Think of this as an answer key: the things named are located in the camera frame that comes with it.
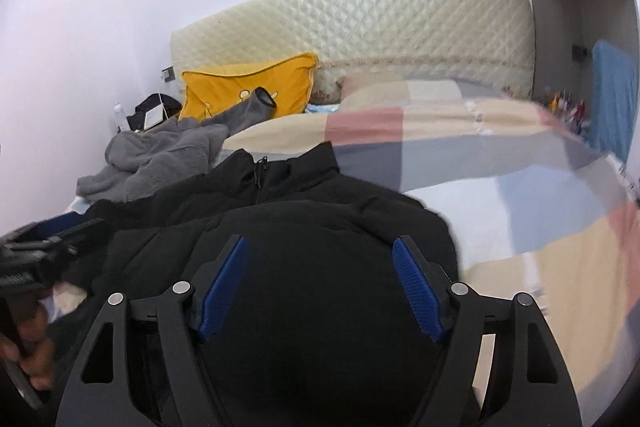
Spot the black bag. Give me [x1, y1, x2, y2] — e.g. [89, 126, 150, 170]
[127, 93, 183, 132]

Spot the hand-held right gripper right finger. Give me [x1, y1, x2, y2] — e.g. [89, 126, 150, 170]
[391, 234, 583, 427]

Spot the cream quilted headboard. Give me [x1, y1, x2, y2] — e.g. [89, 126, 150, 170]
[170, 0, 536, 100]

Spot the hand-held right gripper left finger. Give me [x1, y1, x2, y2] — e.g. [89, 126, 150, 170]
[55, 234, 251, 427]

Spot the grey fleece garment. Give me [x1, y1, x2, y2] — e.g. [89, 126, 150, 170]
[76, 87, 278, 202]

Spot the group of small bottles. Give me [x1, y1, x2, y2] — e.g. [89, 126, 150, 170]
[547, 91, 591, 132]

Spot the person's left hand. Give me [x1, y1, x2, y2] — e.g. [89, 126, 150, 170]
[0, 306, 57, 391]

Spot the pastel checkered blanket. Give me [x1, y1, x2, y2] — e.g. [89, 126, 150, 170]
[47, 74, 640, 413]

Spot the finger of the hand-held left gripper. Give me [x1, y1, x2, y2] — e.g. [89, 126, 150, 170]
[29, 213, 91, 238]
[14, 218, 106, 258]

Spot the black puffer jacket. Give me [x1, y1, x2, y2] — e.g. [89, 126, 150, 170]
[47, 142, 493, 427]

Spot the yellow pillow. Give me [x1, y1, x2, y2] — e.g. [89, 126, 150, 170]
[178, 53, 319, 122]

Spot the blue towel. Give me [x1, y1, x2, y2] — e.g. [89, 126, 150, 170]
[590, 39, 640, 162]

